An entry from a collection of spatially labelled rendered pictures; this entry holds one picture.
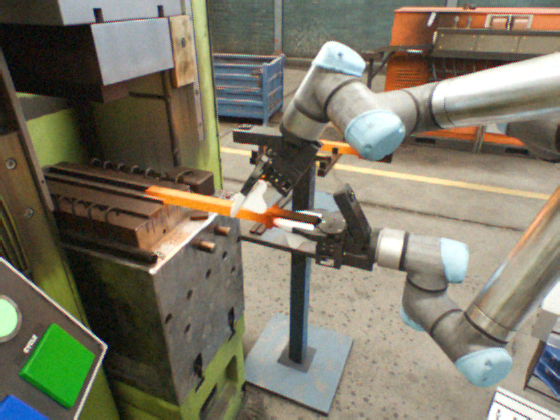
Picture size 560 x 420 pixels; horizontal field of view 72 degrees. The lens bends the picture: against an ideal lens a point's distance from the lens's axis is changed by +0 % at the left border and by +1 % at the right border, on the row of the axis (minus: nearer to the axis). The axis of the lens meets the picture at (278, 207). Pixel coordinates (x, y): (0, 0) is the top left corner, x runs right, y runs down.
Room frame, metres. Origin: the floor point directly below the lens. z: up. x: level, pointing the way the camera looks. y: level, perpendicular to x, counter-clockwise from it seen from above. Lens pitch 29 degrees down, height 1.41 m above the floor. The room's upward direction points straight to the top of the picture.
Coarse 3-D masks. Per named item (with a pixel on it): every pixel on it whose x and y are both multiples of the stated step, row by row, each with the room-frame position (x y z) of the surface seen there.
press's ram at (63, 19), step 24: (0, 0) 0.67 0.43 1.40; (24, 0) 0.65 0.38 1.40; (48, 0) 0.63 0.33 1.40; (72, 0) 0.65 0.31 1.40; (96, 0) 0.69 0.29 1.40; (120, 0) 0.74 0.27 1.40; (144, 0) 0.80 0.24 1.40; (168, 0) 0.87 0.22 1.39; (24, 24) 0.66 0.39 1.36; (48, 24) 0.64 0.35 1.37; (72, 24) 0.64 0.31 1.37
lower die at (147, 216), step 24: (72, 168) 0.96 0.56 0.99; (96, 168) 0.96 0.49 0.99; (72, 192) 0.82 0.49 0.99; (96, 192) 0.82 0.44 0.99; (120, 192) 0.81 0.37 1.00; (72, 216) 0.74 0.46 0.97; (96, 216) 0.73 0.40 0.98; (120, 216) 0.73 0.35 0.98; (144, 216) 0.72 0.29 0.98; (168, 216) 0.77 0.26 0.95; (120, 240) 0.69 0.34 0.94; (144, 240) 0.69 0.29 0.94
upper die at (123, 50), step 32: (0, 32) 0.75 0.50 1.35; (32, 32) 0.72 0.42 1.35; (64, 32) 0.70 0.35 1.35; (96, 32) 0.68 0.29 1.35; (128, 32) 0.75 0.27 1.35; (160, 32) 0.83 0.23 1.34; (32, 64) 0.73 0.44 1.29; (64, 64) 0.70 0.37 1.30; (96, 64) 0.68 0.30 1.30; (128, 64) 0.74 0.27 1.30; (160, 64) 0.82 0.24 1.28
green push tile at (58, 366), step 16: (48, 336) 0.34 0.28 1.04; (64, 336) 0.35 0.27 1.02; (48, 352) 0.32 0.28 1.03; (64, 352) 0.33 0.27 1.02; (80, 352) 0.35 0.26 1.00; (32, 368) 0.29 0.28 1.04; (48, 368) 0.30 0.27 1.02; (64, 368) 0.32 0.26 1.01; (80, 368) 0.33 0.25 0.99; (48, 384) 0.29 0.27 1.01; (64, 384) 0.30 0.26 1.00; (80, 384) 0.31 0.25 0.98; (64, 400) 0.29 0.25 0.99
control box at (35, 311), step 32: (0, 288) 0.35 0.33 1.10; (32, 288) 0.38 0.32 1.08; (32, 320) 0.35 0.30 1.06; (64, 320) 0.38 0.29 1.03; (0, 352) 0.29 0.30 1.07; (32, 352) 0.31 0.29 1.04; (96, 352) 0.37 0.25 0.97; (0, 384) 0.26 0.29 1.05; (32, 384) 0.28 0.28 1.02; (64, 416) 0.28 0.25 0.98
